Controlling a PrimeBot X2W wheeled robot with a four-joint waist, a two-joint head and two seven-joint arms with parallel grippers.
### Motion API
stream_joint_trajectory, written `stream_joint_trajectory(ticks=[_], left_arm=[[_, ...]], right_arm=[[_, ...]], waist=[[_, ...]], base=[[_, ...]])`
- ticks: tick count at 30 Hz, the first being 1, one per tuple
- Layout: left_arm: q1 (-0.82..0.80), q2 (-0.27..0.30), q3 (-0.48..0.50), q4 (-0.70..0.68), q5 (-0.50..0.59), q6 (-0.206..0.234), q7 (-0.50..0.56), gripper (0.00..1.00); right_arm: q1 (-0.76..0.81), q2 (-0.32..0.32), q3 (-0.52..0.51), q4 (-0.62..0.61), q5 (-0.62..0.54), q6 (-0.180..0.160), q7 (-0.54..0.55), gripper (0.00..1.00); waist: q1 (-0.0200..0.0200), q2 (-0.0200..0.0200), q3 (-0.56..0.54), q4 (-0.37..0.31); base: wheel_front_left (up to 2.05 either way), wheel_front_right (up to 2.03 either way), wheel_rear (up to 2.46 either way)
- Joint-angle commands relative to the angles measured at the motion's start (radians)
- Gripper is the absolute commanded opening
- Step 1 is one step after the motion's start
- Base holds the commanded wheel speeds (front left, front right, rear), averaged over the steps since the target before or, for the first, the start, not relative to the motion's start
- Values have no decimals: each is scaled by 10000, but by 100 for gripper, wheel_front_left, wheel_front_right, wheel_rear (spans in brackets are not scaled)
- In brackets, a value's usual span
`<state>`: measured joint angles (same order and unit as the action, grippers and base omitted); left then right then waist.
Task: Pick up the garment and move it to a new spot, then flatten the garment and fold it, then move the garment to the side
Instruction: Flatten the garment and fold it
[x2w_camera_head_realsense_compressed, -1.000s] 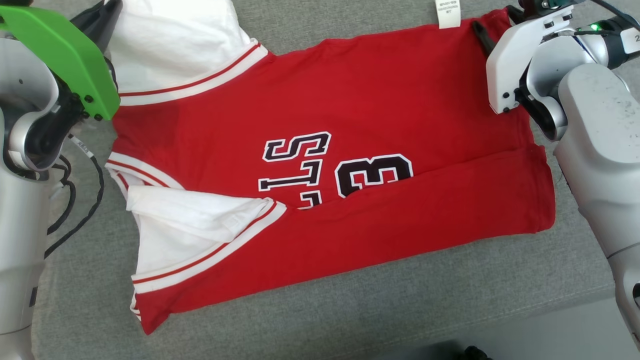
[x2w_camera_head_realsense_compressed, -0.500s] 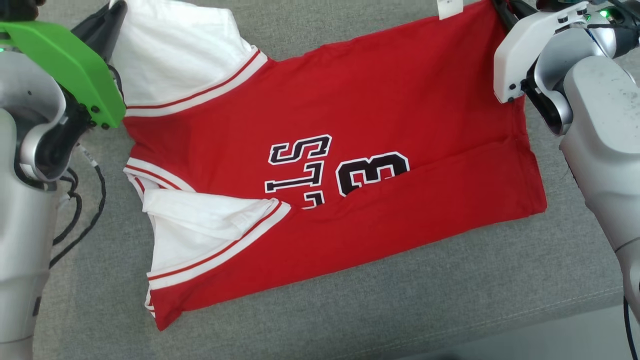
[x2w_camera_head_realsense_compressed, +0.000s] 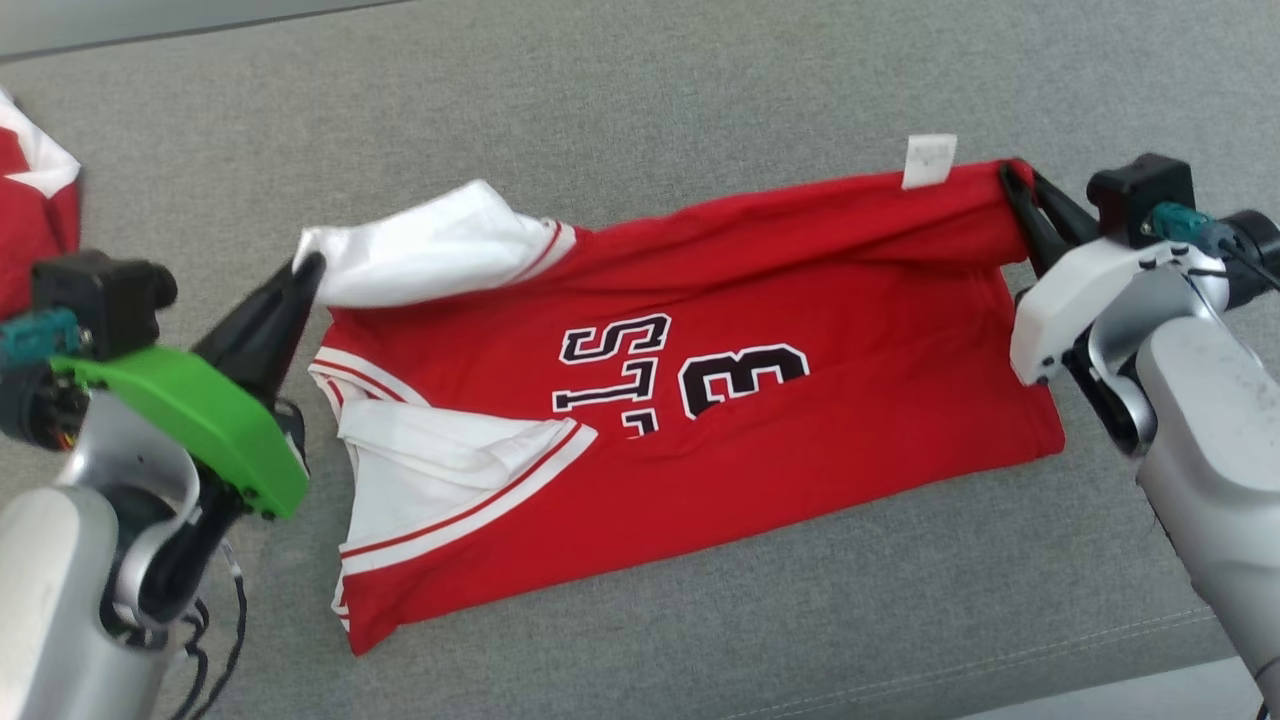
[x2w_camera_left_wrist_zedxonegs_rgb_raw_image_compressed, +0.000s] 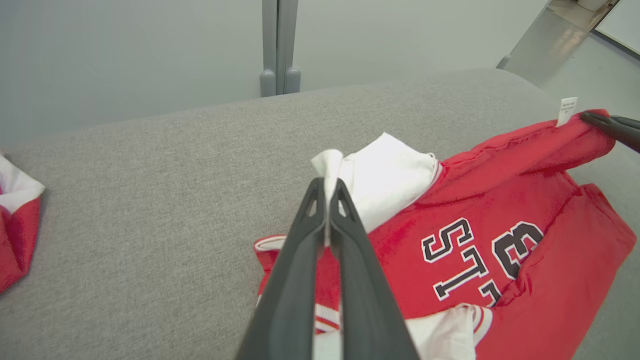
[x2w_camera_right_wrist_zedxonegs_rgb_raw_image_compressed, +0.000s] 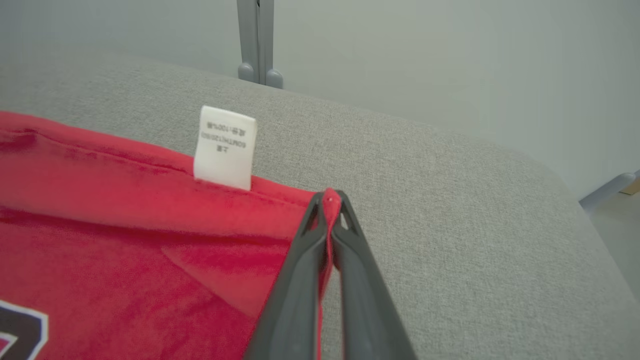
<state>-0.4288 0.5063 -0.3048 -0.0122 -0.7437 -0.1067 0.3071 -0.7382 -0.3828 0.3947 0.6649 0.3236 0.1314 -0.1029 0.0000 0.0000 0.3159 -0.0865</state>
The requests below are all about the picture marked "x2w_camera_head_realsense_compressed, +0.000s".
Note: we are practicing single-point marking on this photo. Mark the teal camera connector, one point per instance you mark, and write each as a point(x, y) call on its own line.
point(1185, 225)
point(40, 335)

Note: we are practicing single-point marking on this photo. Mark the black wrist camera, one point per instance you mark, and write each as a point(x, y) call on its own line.
point(1135, 195)
point(100, 295)

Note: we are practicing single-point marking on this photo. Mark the teal left camera connector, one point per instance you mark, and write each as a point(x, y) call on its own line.
point(40, 335)

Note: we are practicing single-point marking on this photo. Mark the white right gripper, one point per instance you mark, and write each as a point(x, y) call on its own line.
point(1075, 285)

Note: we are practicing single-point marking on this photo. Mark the red jersey with white sleeves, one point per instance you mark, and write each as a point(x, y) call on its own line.
point(800, 300)

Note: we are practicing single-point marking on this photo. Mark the teal right camera connector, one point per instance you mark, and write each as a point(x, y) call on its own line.
point(1185, 225)

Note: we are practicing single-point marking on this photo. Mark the red shorts with white stripe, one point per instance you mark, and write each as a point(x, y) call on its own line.
point(30, 235)

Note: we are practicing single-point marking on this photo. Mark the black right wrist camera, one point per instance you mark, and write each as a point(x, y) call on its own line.
point(1135, 195)

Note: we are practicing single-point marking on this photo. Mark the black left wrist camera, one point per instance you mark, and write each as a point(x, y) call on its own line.
point(100, 295)

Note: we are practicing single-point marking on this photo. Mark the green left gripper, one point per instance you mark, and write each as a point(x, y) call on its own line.
point(215, 420)

